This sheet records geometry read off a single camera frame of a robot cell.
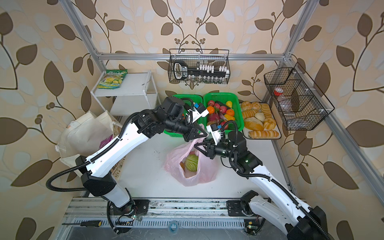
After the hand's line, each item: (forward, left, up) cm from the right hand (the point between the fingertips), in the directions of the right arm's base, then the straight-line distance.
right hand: (196, 146), depth 67 cm
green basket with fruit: (+44, -21, -21) cm, 53 cm away
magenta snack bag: (+16, +56, -19) cm, 62 cm away
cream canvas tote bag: (+12, +62, -6) cm, 63 cm away
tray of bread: (+29, -44, -21) cm, 57 cm away
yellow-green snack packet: (+40, +47, +10) cm, 62 cm away
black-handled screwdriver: (-25, +52, -25) cm, 63 cm away
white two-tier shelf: (+30, +32, +7) cm, 44 cm away
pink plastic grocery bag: (-7, +10, -5) cm, 13 cm away
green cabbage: (+1, +3, -19) cm, 19 cm away
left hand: (0, -5, +10) cm, 11 cm away
